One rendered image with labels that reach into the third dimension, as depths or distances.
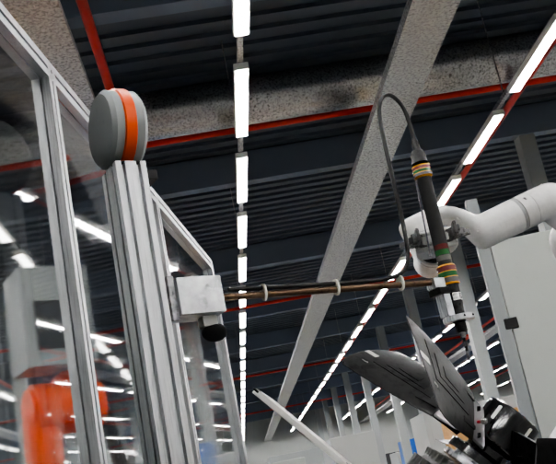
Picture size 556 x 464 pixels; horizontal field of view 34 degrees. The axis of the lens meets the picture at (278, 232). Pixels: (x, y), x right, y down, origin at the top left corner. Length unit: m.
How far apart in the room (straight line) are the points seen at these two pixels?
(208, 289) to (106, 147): 0.33
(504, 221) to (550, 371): 1.60
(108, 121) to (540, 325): 2.53
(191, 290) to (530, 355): 2.38
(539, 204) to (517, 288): 1.53
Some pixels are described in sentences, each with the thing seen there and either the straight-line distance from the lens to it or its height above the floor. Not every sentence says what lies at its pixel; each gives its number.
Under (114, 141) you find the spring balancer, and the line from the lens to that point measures 1.72.
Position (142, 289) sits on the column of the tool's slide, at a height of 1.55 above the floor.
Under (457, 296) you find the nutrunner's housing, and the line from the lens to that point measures 2.04.
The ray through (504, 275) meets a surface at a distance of 3.92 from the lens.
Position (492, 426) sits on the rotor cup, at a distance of 1.88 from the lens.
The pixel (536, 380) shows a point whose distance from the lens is 3.87.
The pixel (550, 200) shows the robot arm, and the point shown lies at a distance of 2.43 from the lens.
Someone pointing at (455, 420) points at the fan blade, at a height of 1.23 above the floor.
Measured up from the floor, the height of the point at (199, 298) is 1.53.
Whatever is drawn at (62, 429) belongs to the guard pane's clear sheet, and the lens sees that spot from 1.54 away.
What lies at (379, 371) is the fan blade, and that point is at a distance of 1.99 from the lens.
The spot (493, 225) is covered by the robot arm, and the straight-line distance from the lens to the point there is 2.35.
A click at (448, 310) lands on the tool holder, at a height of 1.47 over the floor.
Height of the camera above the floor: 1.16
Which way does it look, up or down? 16 degrees up
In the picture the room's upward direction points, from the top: 11 degrees counter-clockwise
